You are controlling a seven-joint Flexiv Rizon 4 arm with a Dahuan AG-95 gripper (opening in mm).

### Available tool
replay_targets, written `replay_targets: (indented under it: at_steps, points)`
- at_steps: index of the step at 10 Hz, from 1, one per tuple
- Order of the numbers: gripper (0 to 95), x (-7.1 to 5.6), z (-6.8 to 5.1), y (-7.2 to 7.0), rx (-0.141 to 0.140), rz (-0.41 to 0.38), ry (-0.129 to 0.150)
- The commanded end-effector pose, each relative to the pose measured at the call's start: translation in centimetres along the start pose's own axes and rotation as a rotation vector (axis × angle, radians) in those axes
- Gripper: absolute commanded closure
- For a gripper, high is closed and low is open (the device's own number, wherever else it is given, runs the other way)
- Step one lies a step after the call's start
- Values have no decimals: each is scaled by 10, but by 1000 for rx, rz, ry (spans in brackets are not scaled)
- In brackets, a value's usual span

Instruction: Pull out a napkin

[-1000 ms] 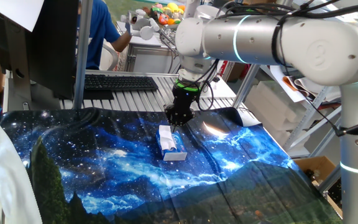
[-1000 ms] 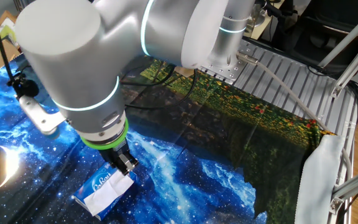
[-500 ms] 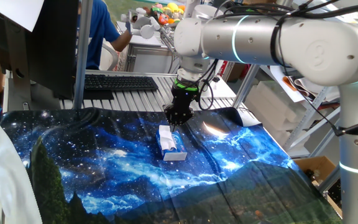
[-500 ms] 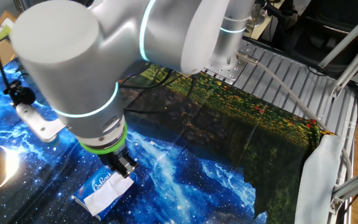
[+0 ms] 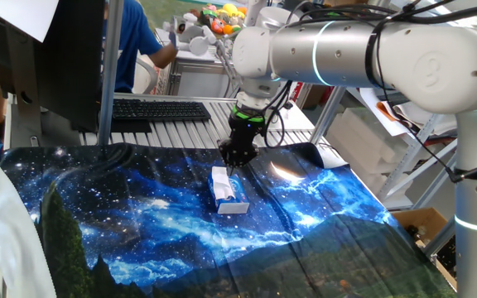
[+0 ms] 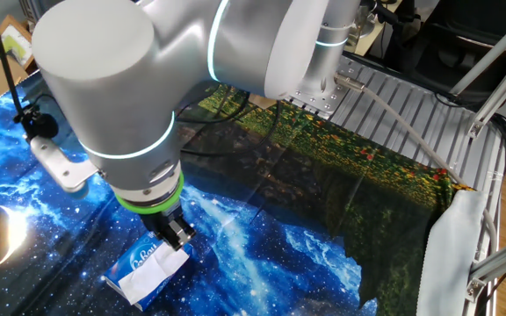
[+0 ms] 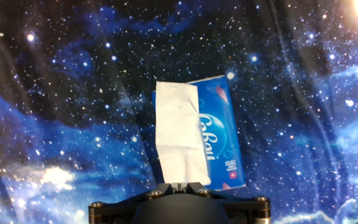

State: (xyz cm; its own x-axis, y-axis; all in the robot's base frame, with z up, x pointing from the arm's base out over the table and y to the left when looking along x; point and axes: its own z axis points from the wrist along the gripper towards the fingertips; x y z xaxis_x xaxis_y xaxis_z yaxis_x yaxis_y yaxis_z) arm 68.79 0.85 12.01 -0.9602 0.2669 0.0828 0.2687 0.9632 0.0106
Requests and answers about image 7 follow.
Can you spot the white paper napkin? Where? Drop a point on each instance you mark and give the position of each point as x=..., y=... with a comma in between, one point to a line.
x=179, y=133

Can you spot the blue tissue pack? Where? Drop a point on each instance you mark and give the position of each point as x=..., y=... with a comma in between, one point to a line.
x=222, y=130

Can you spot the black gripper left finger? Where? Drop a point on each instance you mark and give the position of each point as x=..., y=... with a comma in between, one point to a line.
x=120, y=207

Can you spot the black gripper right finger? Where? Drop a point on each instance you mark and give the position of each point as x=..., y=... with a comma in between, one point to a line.
x=244, y=208

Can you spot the galaxy print tablecloth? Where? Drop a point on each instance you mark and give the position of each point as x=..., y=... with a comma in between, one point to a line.
x=57, y=109

